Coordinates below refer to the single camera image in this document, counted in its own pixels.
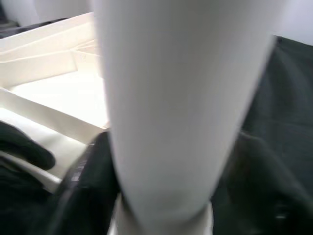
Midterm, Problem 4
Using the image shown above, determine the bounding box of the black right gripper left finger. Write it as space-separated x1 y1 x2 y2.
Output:
48 131 121 235

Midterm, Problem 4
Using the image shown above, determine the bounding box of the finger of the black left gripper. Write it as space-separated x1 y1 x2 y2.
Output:
0 119 56 171

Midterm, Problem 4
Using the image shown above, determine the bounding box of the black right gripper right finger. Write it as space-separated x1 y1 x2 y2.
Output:
210 132 313 235

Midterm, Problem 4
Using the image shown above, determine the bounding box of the white plastic table top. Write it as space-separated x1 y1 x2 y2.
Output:
0 12 114 194

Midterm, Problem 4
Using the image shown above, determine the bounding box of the white tapered plastic table leg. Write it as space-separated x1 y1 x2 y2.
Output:
90 0 281 235

